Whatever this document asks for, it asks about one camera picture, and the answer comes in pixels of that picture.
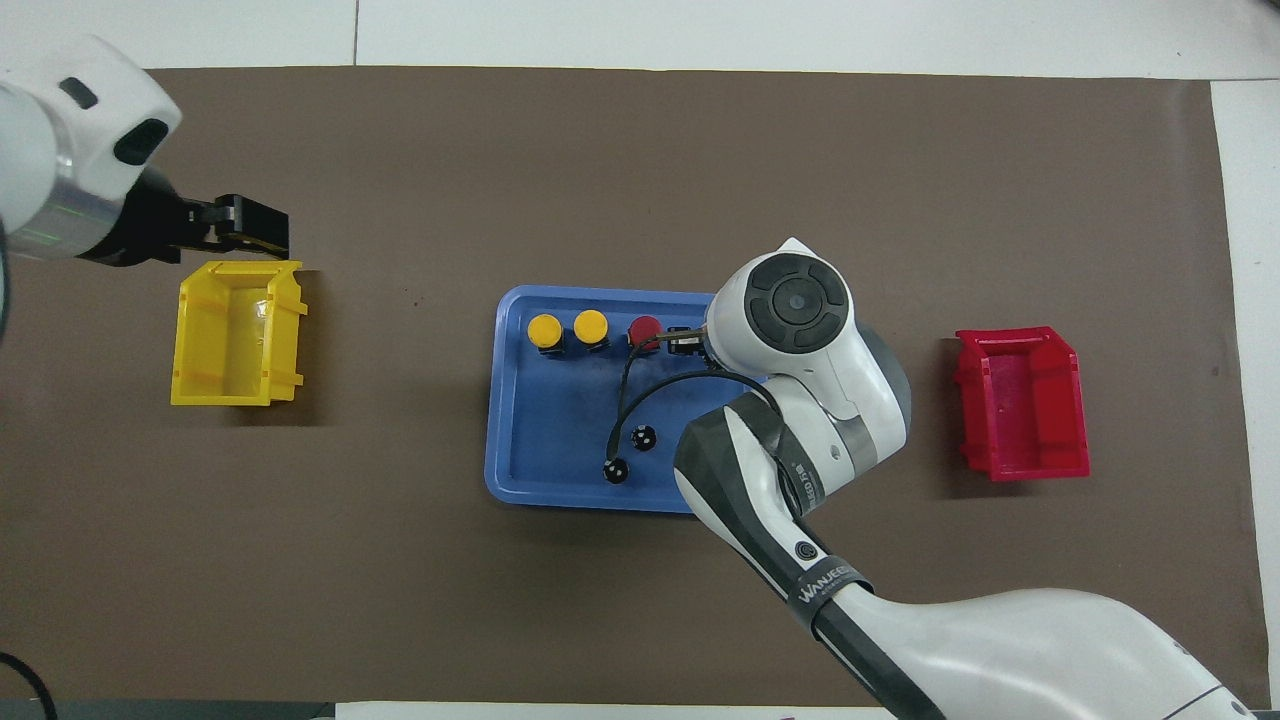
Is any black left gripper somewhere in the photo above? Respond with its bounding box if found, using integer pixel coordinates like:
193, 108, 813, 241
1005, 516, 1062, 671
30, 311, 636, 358
78, 168, 291, 267

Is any yellow plastic bin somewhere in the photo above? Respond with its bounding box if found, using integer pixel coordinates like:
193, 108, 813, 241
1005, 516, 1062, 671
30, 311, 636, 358
170, 260, 309, 408

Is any blue plastic tray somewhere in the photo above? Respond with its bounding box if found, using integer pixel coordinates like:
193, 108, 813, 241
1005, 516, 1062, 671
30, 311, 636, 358
484, 285, 771, 514

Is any brown table mat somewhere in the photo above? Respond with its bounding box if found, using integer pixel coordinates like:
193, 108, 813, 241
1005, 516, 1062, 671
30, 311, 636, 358
0, 66, 1256, 706

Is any red plastic bin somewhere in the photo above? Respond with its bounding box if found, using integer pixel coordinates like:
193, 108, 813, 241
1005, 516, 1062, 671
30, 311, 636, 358
952, 326, 1091, 483

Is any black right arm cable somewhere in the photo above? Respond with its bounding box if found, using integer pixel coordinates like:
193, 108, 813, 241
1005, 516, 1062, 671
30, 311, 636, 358
605, 335, 776, 471

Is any black cable loop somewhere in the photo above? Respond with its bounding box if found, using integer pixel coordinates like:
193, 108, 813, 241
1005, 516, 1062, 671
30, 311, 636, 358
0, 652, 58, 720

